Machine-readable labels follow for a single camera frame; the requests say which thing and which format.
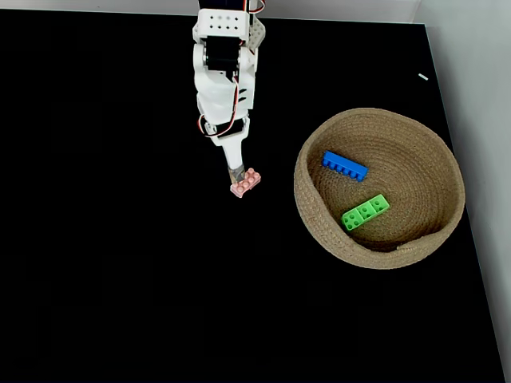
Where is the pink lego block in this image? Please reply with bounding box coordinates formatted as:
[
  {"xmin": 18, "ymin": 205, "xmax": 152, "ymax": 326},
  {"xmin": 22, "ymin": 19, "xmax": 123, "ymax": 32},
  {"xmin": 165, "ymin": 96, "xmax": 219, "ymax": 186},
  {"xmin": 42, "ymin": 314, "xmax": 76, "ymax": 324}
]
[{"xmin": 229, "ymin": 168, "xmax": 263, "ymax": 199}]

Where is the blue lego block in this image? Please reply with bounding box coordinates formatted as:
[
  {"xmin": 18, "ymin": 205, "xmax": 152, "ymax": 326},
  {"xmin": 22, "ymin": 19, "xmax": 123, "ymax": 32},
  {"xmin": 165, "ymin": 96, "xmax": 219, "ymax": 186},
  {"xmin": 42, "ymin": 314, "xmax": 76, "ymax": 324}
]
[{"xmin": 321, "ymin": 150, "xmax": 370, "ymax": 183}]

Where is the green lego block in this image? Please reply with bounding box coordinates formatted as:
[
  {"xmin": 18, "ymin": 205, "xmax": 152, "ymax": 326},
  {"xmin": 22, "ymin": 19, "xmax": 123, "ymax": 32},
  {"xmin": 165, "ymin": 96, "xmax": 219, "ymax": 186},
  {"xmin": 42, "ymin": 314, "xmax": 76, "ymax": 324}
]
[{"xmin": 341, "ymin": 194, "xmax": 390, "ymax": 232}]

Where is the red white servo cable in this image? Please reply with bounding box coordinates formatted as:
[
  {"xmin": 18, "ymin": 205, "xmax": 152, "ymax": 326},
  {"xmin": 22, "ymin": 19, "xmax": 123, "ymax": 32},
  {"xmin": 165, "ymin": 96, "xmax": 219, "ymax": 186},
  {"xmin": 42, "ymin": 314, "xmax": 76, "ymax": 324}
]
[{"xmin": 197, "ymin": 77, "xmax": 245, "ymax": 137}]

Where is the woven rope basket tray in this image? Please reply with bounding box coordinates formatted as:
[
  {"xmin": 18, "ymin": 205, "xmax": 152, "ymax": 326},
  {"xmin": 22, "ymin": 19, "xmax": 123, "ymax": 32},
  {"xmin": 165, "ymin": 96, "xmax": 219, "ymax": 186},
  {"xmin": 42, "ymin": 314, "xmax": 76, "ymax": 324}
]
[{"xmin": 293, "ymin": 107, "xmax": 466, "ymax": 270}]

